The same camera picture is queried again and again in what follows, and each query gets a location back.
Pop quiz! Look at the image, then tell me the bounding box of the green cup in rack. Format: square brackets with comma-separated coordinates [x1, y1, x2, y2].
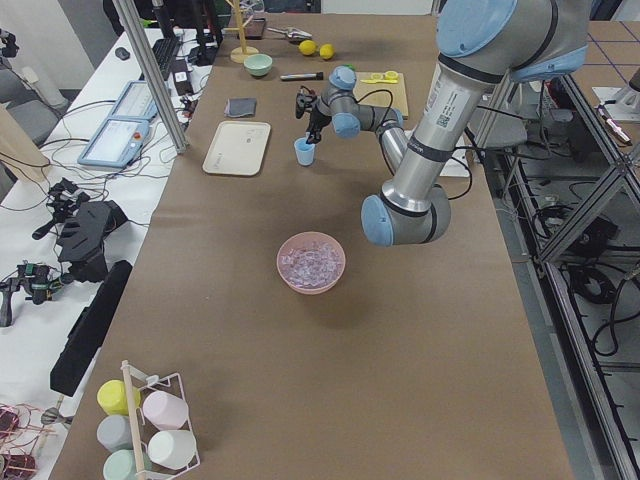
[102, 449, 137, 480]

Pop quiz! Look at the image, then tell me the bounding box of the wooden cutting board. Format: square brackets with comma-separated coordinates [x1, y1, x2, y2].
[353, 70, 409, 119]

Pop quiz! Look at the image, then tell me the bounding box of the white cup in rack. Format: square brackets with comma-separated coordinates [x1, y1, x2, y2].
[147, 430, 197, 470]

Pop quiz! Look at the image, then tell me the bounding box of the mint green bowl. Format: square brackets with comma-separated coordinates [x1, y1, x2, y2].
[243, 53, 273, 78]

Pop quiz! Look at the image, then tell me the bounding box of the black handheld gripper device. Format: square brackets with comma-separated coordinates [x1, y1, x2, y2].
[32, 178, 128, 283]

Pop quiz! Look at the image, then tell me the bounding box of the black keyboard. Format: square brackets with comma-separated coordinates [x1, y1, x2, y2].
[152, 37, 180, 69]

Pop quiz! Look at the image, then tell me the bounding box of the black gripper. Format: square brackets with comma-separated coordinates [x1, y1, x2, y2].
[295, 85, 332, 144]

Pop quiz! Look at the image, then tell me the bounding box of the yellow plastic knife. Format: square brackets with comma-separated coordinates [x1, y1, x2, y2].
[360, 75, 387, 84]

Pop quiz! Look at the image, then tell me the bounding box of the white wire cup rack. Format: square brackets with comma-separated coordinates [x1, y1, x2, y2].
[121, 360, 201, 479]

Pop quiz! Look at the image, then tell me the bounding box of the metal ice scoop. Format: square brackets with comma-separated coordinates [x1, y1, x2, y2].
[266, 27, 313, 43]

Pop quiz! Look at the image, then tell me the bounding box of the yellow lemon near lime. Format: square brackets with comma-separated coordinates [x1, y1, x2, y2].
[319, 43, 335, 61]

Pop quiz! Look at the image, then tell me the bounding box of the yellow lemon near scoop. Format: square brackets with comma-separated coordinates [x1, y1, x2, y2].
[298, 40, 318, 56]

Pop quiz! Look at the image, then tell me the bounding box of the teach pendant near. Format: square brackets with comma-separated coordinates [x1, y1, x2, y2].
[77, 117, 150, 169]

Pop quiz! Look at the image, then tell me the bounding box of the grey cup in rack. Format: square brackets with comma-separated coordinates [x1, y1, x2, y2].
[96, 415, 133, 453]

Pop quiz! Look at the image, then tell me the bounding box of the aluminium frame post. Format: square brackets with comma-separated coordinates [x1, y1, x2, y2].
[114, 0, 188, 154]

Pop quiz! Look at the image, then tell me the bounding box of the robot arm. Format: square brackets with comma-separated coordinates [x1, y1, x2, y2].
[295, 0, 591, 247]

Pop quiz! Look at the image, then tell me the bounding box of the black long bar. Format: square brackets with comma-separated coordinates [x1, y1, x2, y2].
[49, 260, 132, 397]

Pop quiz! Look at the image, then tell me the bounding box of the wooden cup tree stand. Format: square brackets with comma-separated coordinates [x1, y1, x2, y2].
[226, 0, 259, 64]

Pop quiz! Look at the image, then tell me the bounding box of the yellow cup in rack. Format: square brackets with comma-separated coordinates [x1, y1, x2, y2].
[96, 379, 128, 415]

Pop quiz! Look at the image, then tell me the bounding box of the grey folded cloth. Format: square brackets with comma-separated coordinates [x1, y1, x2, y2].
[224, 98, 257, 118]

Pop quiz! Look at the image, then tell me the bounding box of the cream rabbit tray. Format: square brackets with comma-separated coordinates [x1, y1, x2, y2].
[202, 120, 271, 177]

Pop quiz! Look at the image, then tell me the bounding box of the pink bowl of ice cubes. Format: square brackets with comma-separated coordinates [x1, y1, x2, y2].
[276, 231, 346, 295]

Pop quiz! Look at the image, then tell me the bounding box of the teach pendant far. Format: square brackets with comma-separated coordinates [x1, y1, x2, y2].
[110, 80, 158, 120]

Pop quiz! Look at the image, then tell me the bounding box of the teach pendant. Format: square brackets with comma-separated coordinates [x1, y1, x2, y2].
[110, 80, 158, 120]
[77, 117, 150, 169]

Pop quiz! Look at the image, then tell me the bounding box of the light blue plastic cup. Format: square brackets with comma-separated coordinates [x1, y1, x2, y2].
[294, 138, 315, 166]

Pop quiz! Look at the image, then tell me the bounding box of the pink cup in rack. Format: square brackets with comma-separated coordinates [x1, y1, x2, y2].
[142, 391, 189, 430]

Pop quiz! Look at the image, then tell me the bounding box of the steel muddler black tip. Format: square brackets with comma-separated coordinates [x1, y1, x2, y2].
[279, 72, 324, 82]

